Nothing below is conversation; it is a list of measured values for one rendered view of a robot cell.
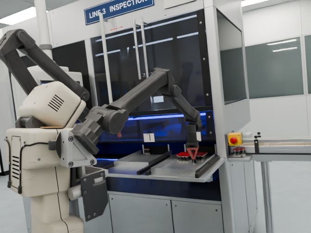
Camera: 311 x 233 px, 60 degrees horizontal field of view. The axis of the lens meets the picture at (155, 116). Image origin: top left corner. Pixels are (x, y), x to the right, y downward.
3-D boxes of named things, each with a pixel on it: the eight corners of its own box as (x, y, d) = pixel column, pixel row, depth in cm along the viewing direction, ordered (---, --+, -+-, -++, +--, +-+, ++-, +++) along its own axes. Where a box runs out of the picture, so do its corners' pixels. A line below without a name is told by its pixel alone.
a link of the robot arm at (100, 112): (81, 121, 87) (93, 125, 84) (100, 100, 92) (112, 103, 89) (93, 139, 93) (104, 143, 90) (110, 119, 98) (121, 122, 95)
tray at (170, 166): (176, 158, 177) (176, 153, 176) (215, 159, 164) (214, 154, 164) (151, 174, 147) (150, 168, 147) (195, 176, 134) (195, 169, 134)
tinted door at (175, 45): (152, 110, 186) (143, 24, 182) (212, 105, 166) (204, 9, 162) (152, 110, 186) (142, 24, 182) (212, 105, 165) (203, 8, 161)
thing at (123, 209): (95, 202, 356) (86, 137, 350) (259, 222, 257) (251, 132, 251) (27, 241, 268) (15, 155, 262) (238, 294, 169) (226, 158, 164)
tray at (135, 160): (141, 154, 203) (140, 150, 202) (172, 154, 190) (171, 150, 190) (114, 166, 173) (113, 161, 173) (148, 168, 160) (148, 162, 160)
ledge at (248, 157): (233, 156, 176) (232, 153, 176) (253, 156, 170) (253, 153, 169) (227, 161, 164) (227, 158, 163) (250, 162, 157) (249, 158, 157)
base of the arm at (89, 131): (60, 134, 85) (78, 135, 77) (77, 116, 90) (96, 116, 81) (77, 152, 89) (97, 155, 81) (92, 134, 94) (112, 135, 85)
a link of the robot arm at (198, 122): (184, 111, 153) (198, 114, 148) (193, 109, 162) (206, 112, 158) (181, 131, 155) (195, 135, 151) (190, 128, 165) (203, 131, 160)
